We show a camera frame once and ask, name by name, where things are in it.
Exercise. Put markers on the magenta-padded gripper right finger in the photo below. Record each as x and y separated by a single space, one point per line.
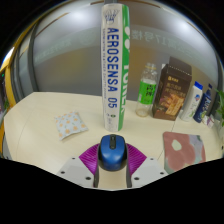
136 159

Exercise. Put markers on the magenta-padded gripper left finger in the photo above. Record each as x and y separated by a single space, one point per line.
88 159

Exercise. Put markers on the blue computer mouse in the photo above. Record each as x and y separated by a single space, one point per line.
112 153

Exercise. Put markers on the floral pastel mouse pad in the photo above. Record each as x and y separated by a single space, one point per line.
185 150

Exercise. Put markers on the patterned tissue packet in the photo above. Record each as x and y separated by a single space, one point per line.
70 125

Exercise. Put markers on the clear bottle green label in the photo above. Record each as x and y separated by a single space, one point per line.
146 91

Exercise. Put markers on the brown carton box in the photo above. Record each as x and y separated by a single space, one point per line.
171 91

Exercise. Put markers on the white bottle blue cap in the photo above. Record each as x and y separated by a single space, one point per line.
193 103

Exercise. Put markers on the dark blue shampoo bottle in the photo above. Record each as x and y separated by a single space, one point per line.
203 106

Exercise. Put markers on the white green shuttlecock tube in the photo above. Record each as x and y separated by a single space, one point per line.
115 66

